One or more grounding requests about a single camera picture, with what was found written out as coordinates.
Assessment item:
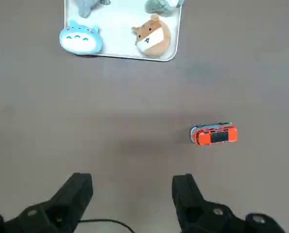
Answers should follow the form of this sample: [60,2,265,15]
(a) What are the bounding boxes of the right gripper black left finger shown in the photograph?
[0,172,94,233]

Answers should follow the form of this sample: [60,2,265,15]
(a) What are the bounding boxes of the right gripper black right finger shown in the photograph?
[171,173,287,233]

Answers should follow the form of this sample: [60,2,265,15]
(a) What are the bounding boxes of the orange-and-blue toy bus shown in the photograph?
[189,122,238,147]

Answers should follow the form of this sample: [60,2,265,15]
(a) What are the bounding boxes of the light blue round plush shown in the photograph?
[59,20,103,56]

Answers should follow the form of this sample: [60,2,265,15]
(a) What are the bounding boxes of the brown hamster plush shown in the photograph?
[131,14,171,58]

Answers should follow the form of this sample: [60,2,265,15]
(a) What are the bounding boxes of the white rectangular tray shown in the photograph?
[63,0,183,62]

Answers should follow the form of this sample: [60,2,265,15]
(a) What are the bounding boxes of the grey-green plush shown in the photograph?
[144,0,185,17]

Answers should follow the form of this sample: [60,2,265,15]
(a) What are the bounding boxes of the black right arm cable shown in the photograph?
[80,218,135,233]

